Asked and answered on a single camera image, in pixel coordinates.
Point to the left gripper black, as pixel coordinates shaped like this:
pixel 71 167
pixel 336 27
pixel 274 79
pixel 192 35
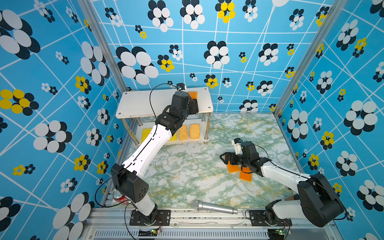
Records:
pixel 193 106

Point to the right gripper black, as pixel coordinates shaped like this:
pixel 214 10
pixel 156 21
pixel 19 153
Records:
pixel 227 154

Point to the orange sponge front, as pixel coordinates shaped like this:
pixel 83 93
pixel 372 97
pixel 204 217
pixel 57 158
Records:
pixel 245 174

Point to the orange sponge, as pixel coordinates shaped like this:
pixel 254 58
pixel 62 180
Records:
pixel 193 95
pixel 245 174
pixel 233 168

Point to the tan porous sponge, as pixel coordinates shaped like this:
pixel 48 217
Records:
pixel 183 133
pixel 195 131

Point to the yellow sponge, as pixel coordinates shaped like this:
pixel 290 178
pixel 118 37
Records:
pixel 173 138
pixel 145 134

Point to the orange sponge back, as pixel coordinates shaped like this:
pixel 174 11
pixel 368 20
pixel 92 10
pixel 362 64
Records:
pixel 193 95

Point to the yellow sponge back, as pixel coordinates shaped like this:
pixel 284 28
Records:
pixel 145 134

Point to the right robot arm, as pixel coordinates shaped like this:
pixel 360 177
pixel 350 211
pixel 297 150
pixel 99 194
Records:
pixel 317 200

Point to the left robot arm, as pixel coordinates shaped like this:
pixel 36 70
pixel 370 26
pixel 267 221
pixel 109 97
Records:
pixel 127 177

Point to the white two-tier shelf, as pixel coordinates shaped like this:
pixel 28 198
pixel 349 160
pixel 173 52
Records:
pixel 143 104

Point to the silver microphone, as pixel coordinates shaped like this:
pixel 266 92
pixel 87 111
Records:
pixel 205 206

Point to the circuit board right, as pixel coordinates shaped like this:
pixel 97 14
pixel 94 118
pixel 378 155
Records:
pixel 277 234

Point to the red soda can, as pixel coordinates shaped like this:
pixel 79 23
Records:
pixel 118 197

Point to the green circuit board left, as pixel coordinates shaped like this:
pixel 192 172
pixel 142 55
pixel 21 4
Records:
pixel 149 233

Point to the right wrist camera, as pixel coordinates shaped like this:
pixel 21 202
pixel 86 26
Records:
pixel 237 145

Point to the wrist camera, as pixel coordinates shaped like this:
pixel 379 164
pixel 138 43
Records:
pixel 237 145
pixel 181 87

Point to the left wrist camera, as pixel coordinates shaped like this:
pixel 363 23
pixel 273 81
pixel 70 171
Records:
pixel 181 87

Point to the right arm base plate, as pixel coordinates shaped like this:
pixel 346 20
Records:
pixel 258 219

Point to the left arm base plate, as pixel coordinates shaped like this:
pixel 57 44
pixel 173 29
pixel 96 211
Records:
pixel 156 218

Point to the aluminium front rail frame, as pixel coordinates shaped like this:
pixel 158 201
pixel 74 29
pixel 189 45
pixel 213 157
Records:
pixel 189 224

